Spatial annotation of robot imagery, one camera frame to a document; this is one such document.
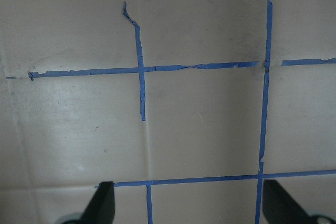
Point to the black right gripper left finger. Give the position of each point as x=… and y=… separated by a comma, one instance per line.
x=101, y=208

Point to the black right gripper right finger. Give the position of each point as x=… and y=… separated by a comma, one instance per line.
x=279, y=207

